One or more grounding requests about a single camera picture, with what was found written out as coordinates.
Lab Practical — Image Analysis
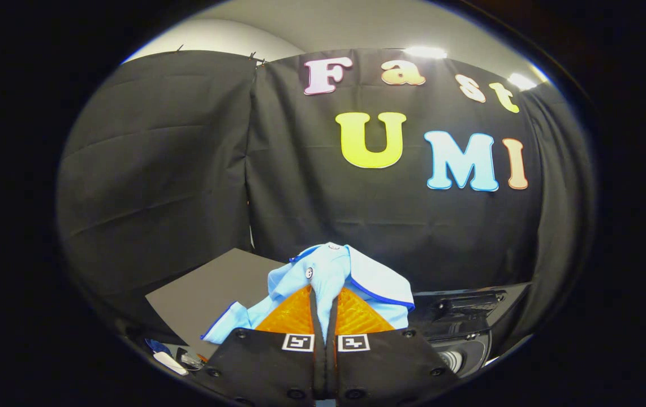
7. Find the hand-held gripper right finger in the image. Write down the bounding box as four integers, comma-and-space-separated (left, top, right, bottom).
326, 285, 462, 406

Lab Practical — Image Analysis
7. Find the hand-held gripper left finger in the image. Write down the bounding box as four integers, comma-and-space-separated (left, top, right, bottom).
196, 285, 326, 407

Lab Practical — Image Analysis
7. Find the dark grey washing machine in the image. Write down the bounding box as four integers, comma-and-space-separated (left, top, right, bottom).
428, 331, 493, 376

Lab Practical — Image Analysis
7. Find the small white object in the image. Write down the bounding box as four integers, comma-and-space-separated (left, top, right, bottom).
152, 350, 189, 376

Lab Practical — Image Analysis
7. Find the ceiling light panel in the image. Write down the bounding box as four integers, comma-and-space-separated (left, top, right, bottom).
404, 45, 448, 60
507, 72, 539, 91

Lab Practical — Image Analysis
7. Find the black backdrop cloth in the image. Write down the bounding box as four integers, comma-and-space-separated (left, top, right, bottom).
56, 48, 595, 351

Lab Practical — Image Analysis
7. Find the grey cabinet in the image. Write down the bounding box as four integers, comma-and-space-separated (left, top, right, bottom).
145, 248, 290, 362

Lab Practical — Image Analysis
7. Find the light blue polo shirt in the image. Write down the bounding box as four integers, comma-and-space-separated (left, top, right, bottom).
200, 242, 416, 345

